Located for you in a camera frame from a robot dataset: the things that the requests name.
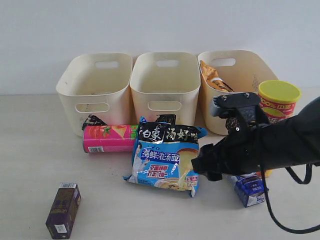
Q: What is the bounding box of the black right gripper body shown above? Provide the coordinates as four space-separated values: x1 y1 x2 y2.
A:
212 117 270 176

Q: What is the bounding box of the white blue milk carton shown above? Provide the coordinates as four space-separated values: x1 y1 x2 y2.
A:
227 173 265 208

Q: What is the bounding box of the blue instant noodle packet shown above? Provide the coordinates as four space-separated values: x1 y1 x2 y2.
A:
124 114 208 197

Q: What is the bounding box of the orange instant noodle packet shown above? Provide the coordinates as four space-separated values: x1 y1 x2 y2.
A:
199 60 234 93

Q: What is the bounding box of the pink Lays chips can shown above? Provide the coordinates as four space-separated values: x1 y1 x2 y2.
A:
82 125 138 153

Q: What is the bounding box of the purple drink carton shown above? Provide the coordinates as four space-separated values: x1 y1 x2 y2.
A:
45 182 82 240

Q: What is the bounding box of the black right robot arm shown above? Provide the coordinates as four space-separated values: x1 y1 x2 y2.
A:
191 92 320 181

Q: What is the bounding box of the yellow Lays chips can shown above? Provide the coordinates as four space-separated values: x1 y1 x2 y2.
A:
257 79 302 179

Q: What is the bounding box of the cream right plastic bin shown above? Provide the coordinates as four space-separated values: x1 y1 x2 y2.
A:
197 50 278 135

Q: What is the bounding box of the cream plastic bin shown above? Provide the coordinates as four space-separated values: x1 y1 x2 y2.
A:
56 53 133 137
197 50 278 135
129 52 201 126

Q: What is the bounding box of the cream middle plastic bin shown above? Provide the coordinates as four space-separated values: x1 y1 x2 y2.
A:
129 52 201 126

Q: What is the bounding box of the cream left plastic bin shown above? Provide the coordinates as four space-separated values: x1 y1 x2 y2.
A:
56 53 133 137

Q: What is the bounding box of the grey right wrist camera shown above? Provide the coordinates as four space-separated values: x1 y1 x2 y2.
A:
209 92 260 118

